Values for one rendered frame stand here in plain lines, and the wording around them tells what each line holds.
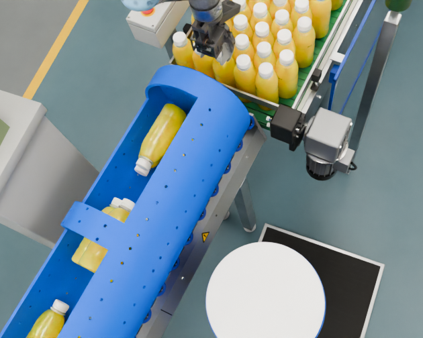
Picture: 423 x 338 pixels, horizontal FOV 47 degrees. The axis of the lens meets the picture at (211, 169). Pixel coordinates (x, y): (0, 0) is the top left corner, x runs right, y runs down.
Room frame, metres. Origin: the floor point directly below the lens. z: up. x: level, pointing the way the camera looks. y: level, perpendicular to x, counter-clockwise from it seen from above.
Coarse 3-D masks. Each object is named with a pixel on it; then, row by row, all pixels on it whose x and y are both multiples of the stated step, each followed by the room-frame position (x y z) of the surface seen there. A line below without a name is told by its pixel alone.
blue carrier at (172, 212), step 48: (192, 96) 0.70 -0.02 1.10; (192, 144) 0.51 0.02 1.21; (96, 192) 0.54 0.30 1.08; (144, 192) 0.43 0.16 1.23; (192, 192) 0.41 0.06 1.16; (96, 240) 0.36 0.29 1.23; (144, 240) 0.33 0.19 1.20; (48, 288) 0.36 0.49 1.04; (96, 288) 0.27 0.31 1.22; (144, 288) 0.25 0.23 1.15; (0, 336) 0.27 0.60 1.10; (96, 336) 0.18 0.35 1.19
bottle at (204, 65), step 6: (192, 54) 0.87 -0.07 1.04; (198, 54) 0.85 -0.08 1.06; (198, 60) 0.84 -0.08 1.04; (204, 60) 0.83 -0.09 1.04; (210, 60) 0.83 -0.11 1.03; (198, 66) 0.84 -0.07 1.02; (204, 66) 0.83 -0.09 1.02; (210, 66) 0.83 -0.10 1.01; (204, 72) 0.83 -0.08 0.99; (210, 72) 0.83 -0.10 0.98
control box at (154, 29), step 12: (132, 12) 1.04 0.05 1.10; (156, 12) 1.01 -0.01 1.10; (168, 12) 1.01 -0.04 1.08; (180, 12) 1.04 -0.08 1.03; (132, 24) 1.02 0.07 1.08; (144, 24) 0.98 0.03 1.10; (156, 24) 0.97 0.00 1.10; (168, 24) 1.00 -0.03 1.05; (144, 36) 0.99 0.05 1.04; (156, 36) 0.96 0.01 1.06; (168, 36) 0.99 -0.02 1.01
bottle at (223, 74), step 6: (216, 60) 0.80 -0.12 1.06; (216, 66) 0.80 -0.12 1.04; (222, 66) 0.79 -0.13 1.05; (228, 66) 0.78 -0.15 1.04; (216, 72) 0.79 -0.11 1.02; (222, 72) 0.78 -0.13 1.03; (228, 72) 0.78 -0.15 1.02; (216, 78) 0.80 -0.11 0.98; (222, 78) 0.78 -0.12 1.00; (228, 78) 0.78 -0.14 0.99; (228, 84) 0.78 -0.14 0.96; (234, 84) 0.78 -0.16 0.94
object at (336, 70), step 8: (368, 16) 0.84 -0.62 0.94; (360, 32) 0.80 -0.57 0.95; (352, 40) 0.78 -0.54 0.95; (376, 40) 1.04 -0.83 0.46; (336, 56) 0.76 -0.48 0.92; (344, 56) 0.73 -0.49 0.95; (368, 56) 0.98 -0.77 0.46; (336, 72) 0.69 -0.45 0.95; (360, 72) 0.92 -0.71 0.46; (328, 80) 0.73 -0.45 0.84; (352, 88) 0.87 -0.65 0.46; (328, 104) 0.67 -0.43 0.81
